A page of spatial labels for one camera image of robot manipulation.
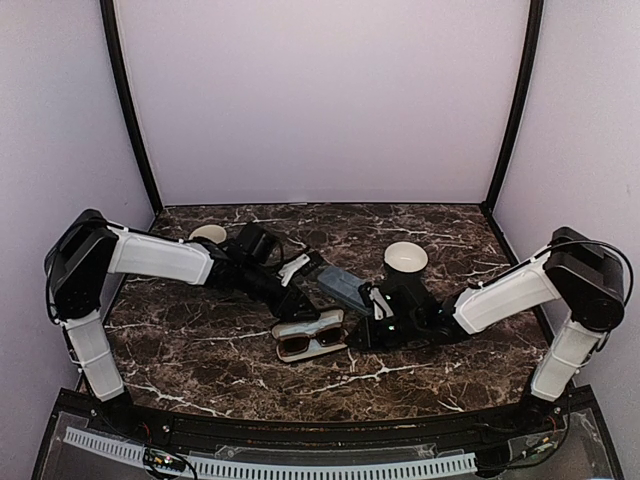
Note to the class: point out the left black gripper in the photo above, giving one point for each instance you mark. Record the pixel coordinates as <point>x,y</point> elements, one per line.
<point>285,310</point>

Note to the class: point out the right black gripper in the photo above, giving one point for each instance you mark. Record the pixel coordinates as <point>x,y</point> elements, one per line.
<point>370,340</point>

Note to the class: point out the black glasses case cream lining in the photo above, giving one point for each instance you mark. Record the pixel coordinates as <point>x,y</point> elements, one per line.
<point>335,315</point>

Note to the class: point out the dark sunglasses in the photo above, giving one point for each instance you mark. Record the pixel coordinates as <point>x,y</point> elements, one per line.
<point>302,344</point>

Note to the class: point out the grey glasses case green lining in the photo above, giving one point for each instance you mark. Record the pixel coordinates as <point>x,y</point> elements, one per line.
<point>343,286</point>

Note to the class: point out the blue cleaning cloth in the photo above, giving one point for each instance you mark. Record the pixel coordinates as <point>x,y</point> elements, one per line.
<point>306,328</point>

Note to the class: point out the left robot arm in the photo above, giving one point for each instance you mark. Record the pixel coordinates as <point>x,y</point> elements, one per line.
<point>92,248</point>

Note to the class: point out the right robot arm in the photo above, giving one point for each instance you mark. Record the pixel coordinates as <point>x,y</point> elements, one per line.
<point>594,279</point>

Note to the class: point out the cream bowl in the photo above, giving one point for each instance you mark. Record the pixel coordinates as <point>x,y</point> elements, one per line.
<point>405,258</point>

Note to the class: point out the cream paper cup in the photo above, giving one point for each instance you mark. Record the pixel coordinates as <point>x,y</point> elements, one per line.
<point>211,232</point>

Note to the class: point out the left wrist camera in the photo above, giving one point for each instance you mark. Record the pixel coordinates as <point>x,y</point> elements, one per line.
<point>303,264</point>

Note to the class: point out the white slotted cable duct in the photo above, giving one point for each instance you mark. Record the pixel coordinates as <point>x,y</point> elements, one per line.
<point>244,463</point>

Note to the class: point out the black front rail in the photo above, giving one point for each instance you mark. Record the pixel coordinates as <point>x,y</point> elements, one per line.
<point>483,428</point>

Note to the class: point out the left black frame post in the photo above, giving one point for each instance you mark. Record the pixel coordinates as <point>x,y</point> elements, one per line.
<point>128,109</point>

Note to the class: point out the black frame post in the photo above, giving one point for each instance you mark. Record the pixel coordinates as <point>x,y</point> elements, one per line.
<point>521,89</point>
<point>128,109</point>

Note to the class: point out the right black frame post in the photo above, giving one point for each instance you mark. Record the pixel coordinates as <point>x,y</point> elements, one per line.
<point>521,89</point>

